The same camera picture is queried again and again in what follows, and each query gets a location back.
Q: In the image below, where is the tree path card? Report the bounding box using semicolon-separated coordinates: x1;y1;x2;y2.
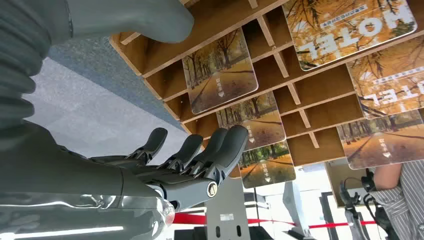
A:
181;28;259;116
336;109;424;171
238;140;297;189
216;91;287;152

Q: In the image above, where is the autumn leaves hotel card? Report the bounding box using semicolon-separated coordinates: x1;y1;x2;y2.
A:
345;35;424;120
281;0;418;72

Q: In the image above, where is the red barrier tape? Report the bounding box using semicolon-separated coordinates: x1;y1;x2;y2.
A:
172;212;378;230

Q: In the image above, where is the black cabled device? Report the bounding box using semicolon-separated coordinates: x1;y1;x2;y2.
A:
339;168;379;213

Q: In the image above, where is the wooden card rack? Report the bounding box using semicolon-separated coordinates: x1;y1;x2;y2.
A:
109;0;424;180

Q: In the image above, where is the person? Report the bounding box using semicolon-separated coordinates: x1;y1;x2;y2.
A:
370;160;424;240

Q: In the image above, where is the black frame bar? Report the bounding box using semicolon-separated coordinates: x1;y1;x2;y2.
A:
319;191;341;240

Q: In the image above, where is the white stand leg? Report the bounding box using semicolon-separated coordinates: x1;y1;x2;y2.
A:
282;181;314;238

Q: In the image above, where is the ribbed grey right arm sleeve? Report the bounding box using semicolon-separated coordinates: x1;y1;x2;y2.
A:
0;0;73;133

